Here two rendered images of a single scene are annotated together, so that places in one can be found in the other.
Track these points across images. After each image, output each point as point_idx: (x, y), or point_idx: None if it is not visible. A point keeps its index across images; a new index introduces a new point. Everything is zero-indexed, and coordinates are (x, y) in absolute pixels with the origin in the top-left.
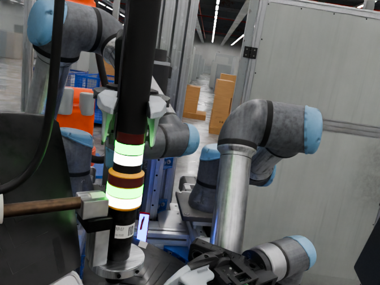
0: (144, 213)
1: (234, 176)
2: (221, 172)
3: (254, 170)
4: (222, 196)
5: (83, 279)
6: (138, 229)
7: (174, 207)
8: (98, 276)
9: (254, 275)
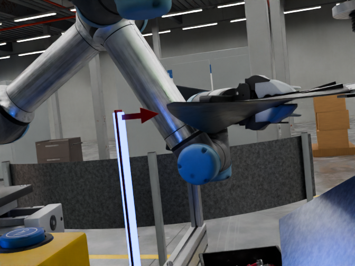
0: (119, 111)
1: (148, 46)
2: (133, 46)
3: (31, 104)
4: (155, 68)
5: (297, 96)
6: (122, 138)
7: None
8: (288, 95)
9: None
